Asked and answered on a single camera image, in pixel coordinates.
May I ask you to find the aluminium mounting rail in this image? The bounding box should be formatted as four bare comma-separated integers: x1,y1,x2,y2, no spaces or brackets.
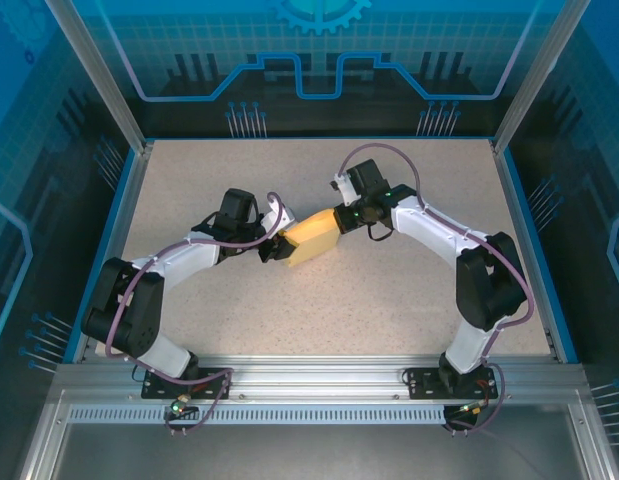
53,355,588,406

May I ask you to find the slotted grey cable duct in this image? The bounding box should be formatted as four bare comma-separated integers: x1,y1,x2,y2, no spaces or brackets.
67,405,448,426

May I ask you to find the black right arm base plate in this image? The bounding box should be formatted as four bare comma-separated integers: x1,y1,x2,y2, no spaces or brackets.
406,366,499,401

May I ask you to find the blue enclosure side trim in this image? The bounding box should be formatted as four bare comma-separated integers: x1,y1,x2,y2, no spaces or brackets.
61,147,140,364
501,147,579,364

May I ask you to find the yellow paper box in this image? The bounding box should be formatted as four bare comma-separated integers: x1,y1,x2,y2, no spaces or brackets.
281,208,343,269

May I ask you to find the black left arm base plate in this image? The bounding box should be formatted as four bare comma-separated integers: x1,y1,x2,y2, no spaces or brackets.
141,367,234,401

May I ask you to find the aluminium side rail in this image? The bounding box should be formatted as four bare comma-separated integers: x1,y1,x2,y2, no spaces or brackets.
71,141,155,364
490,139,563,364

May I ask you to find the aluminium frame post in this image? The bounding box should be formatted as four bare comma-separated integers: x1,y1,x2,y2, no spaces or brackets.
44,0,155,154
491,0,593,156

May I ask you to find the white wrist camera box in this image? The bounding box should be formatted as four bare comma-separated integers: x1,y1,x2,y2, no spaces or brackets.
261,204,296,236
331,171,363,206

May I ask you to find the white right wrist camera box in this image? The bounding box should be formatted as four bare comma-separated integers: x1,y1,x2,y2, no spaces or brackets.
331,171,363,206

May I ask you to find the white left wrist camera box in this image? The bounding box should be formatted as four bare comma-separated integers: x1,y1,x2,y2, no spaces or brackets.
261,204,296,236

